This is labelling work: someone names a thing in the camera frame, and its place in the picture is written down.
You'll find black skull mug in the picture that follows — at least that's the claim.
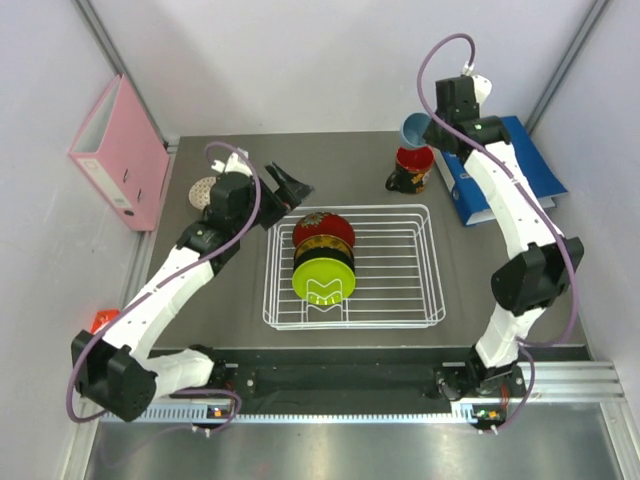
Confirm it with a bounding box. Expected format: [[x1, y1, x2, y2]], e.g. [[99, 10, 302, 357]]
[[385, 146, 435, 194]]

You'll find white wire dish rack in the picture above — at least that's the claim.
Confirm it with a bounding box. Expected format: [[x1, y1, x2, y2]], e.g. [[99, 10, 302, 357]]
[[263, 204, 446, 331]]

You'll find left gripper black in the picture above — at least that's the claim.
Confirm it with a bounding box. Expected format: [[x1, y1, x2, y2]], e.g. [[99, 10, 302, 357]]
[[234, 162, 314, 236]]

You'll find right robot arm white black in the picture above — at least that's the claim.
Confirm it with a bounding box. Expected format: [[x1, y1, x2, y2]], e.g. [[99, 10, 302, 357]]
[[423, 75, 584, 400]]

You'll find blue binder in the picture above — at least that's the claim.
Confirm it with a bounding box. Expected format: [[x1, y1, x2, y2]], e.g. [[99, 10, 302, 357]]
[[435, 116, 567, 227]]

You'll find lime green plate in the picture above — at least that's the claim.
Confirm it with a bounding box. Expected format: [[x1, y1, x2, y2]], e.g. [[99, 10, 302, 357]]
[[292, 257, 356, 306]]

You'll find purple cable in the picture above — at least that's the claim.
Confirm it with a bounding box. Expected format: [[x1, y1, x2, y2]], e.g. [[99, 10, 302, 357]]
[[66, 141, 264, 424], [417, 32, 582, 431]]

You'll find patterned small bowl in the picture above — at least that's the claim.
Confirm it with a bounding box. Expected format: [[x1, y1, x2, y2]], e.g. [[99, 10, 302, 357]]
[[188, 176, 216, 211]]

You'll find pink binder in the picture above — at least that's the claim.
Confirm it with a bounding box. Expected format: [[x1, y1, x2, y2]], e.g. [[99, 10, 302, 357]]
[[69, 75, 169, 232]]

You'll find black gold plate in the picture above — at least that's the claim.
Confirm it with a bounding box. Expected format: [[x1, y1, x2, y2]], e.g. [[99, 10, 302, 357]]
[[294, 235, 355, 268]]

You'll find light blue cup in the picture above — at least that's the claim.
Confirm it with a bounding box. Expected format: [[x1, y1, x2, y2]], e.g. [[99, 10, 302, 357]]
[[399, 112, 431, 150]]

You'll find red floral bowl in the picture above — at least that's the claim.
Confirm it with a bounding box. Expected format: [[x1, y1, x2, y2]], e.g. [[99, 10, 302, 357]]
[[292, 211, 356, 247]]

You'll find red emergency button box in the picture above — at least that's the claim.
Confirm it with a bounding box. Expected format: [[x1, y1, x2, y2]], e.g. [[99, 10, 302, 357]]
[[90, 309, 120, 334]]

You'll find slotted cable duct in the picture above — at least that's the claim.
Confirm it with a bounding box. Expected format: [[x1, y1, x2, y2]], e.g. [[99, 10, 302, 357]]
[[99, 403, 506, 425]]

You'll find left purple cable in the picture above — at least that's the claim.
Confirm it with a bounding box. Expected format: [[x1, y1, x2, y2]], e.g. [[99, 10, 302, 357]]
[[66, 141, 264, 424]]

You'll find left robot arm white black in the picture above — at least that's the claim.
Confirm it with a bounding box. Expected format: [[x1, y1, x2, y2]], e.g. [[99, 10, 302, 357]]
[[71, 163, 314, 422]]

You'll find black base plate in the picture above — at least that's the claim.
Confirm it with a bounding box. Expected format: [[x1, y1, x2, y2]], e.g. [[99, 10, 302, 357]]
[[193, 345, 471, 414]]

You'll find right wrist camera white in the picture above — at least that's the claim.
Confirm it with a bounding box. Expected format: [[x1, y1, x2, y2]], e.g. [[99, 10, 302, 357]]
[[461, 60, 493, 107]]

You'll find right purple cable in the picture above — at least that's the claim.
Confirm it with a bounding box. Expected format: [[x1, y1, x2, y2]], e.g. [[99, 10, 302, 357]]
[[417, 32, 582, 431]]

